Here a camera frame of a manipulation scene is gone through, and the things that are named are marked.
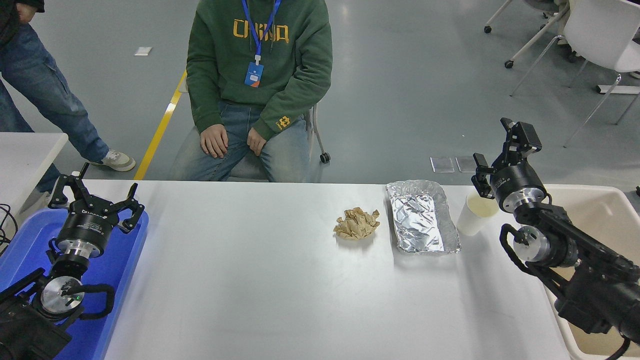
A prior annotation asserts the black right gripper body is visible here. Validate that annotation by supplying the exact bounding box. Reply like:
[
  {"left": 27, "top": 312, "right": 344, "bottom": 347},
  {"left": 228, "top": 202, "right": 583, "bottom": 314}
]
[{"left": 490, "top": 164, "right": 547, "bottom": 211}]

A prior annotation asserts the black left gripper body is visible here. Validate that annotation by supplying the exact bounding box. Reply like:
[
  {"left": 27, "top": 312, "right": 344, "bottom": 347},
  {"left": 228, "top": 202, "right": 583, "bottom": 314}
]
[{"left": 56, "top": 204, "right": 121, "bottom": 248}]

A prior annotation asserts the white paper cup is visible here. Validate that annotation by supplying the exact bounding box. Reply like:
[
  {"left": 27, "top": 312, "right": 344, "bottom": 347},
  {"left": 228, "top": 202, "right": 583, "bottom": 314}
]
[{"left": 456, "top": 192, "right": 500, "bottom": 237}]

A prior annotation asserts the silver foil tray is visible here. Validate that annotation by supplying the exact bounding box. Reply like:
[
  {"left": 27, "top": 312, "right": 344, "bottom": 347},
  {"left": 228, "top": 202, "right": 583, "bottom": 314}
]
[{"left": 385, "top": 180, "right": 462, "bottom": 255}]

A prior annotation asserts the tan paper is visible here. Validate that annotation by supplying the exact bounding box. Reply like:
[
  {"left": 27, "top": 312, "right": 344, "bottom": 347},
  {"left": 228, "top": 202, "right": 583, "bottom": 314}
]
[{"left": 333, "top": 207, "right": 381, "bottom": 241}]

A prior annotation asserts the person's right hand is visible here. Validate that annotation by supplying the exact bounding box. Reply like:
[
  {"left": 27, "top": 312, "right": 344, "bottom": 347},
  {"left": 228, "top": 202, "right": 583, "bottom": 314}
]
[{"left": 200, "top": 124, "right": 230, "bottom": 160}]

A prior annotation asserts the person's left hand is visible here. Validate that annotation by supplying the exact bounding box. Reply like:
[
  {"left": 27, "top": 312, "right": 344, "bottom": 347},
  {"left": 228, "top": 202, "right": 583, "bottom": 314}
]
[{"left": 246, "top": 127, "right": 268, "bottom": 157}]

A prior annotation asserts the person's hand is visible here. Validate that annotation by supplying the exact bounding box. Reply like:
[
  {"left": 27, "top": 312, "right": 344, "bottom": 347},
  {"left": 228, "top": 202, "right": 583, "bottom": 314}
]
[{"left": 16, "top": 1, "right": 37, "bottom": 25}]

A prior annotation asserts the blue plastic tray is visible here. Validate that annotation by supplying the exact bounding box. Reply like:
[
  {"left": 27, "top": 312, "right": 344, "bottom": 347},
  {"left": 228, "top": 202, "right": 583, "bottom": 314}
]
[{"left": 0, "top": 207, "right": 150, "bottom": 360}]

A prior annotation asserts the white side table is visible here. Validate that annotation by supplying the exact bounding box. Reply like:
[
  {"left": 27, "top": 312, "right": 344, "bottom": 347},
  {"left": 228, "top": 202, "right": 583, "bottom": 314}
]
[{"left": 0, "top": 132, "right": 69, "bottom": 221}]

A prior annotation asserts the large pale plastic bin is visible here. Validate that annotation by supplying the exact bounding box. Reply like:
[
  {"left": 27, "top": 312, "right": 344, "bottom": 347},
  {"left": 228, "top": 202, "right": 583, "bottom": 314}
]
[{"left": 542, "top": 185, "right": 640, "bottom": 360}]

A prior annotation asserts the yellow floor tape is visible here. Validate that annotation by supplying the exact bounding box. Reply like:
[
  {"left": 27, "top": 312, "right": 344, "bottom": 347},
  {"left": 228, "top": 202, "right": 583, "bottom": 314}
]
[{"left": 134, "top": 71, "right": 188, "bottom": 181}]

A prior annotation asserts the rolling office chair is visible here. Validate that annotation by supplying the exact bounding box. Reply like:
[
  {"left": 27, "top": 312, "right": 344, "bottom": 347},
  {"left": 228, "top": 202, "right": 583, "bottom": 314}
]
[{"left": 483, "top": 0, "right": 576, "bottom": 70}]

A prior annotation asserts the person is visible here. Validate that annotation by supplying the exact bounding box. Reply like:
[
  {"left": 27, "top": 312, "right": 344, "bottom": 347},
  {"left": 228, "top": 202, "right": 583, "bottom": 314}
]
[
  {"left": 169, "top": 0, "right": 334, "bottom": 183},
  {"left": 0, "top": 0, "right": 137, "bottom": 193}
]

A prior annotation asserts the white shell chair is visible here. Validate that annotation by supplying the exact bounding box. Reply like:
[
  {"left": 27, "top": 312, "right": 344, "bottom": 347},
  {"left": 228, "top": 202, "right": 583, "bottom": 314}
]
[{"left": 509, "top": 0, "right": 640, "bottom": 148}]

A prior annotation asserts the black cable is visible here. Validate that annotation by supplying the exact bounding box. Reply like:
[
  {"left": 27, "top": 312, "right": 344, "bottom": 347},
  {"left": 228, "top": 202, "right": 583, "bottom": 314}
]
[{"left": 0, "top": 202, "right": 20, "bottom": 251}]

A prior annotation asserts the blue lanyard badge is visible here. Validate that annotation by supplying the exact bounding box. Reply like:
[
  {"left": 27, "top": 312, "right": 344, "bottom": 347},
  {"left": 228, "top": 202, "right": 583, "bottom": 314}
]
[{"left": 241, "top": 0, "right": 282, "bottom": 89}]

